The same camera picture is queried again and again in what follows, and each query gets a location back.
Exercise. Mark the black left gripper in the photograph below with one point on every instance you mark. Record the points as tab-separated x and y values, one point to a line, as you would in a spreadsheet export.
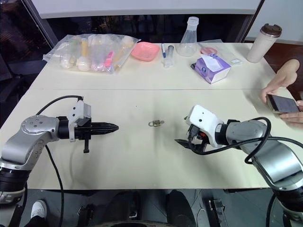
82	132

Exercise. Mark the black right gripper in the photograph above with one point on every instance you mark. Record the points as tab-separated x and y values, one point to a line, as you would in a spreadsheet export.
200	138

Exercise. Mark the dark smartphone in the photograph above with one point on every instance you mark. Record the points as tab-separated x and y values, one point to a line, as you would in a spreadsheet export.
282	104

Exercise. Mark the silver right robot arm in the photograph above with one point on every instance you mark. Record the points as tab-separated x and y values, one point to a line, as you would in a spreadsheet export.
274	160

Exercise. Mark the person's right forearm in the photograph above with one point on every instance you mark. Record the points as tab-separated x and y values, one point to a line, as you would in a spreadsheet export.
287	72

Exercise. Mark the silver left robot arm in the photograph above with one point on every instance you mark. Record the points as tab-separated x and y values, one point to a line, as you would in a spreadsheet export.
26	139

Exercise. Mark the person's right hand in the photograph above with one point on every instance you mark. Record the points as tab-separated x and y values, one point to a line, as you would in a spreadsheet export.
272	88

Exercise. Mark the person's left hand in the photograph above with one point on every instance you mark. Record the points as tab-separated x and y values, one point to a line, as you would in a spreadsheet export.
294	118

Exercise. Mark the small brass padlock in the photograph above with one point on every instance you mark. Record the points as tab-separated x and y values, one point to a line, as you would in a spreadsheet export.
155	123

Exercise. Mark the clear plastic bag of items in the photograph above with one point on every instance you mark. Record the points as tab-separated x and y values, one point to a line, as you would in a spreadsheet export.
92	53

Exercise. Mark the purple tissue box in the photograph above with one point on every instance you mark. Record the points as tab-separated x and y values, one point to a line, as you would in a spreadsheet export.
213	69

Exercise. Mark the small black object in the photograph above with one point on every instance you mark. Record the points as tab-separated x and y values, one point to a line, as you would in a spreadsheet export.
193	65

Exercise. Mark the pink plastic bowl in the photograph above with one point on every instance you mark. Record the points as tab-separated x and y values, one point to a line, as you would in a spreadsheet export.
145	51

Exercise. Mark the clear plastic syringe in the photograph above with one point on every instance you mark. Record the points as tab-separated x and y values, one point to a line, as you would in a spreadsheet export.
169	56

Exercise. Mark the small clear white packet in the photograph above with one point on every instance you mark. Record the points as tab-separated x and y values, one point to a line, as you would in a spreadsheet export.
236	61

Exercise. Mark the pink petri dish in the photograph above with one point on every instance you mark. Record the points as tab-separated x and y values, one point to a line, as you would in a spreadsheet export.
208	50

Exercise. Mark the blue white marker pen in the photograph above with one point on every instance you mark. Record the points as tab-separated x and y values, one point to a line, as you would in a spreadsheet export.
163	50

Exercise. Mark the clear plastic conical flask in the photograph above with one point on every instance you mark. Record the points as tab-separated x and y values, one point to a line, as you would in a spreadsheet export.
188	43

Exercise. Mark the white shoe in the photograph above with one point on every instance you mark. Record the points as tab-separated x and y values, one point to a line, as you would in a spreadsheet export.
39	209

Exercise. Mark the white tumbler with brown lid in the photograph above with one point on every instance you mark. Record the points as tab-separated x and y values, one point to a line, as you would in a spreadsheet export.
260	45

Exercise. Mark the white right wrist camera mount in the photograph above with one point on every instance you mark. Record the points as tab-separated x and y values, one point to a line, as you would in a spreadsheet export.
203	118

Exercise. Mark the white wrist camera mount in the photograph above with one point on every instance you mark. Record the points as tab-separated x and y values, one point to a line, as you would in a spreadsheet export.
79	110
203	118

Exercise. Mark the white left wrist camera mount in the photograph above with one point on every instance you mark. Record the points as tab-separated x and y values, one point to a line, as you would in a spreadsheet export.
79	110

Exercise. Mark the black metal bracket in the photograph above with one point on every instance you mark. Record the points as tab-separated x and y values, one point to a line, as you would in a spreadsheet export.
217	211

